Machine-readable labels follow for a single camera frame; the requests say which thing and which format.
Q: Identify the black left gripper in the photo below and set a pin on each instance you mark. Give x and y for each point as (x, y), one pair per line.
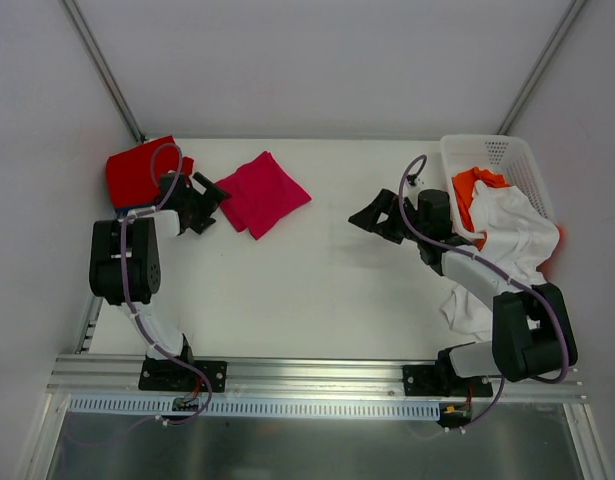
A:
(198, 206)

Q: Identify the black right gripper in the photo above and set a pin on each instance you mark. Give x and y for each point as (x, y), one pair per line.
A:
(395, 220)

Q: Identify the magenta t shirt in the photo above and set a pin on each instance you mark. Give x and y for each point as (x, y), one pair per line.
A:
(261, 194)

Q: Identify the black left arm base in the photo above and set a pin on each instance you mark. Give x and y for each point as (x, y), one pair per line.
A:
(167, 376)

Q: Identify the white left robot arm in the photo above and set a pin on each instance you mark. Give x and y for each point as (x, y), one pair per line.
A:
(125, 267)

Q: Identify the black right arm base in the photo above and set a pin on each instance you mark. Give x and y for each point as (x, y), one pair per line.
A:
(440, 379)

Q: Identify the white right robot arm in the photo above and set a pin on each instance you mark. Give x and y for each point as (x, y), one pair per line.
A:
(531, 337)

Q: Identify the orange t shirt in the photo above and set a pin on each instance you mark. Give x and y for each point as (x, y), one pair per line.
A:
(464, 187)

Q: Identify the folded red t shirt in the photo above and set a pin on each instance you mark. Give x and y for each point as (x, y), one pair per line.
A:
(131, 178)

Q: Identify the white t shirt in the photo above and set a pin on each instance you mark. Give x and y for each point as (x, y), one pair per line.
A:
(518, 240)

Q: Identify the white perforated plastic basket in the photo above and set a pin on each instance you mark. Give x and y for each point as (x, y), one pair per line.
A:
(508, 156)

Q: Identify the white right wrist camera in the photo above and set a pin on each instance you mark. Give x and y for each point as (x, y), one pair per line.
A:
(414, 181)

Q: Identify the white slotted cable duct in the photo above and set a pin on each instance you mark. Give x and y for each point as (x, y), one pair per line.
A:
(257, 407)

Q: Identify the aluminium mounting rail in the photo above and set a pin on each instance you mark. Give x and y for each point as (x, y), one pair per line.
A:
(289, 378)

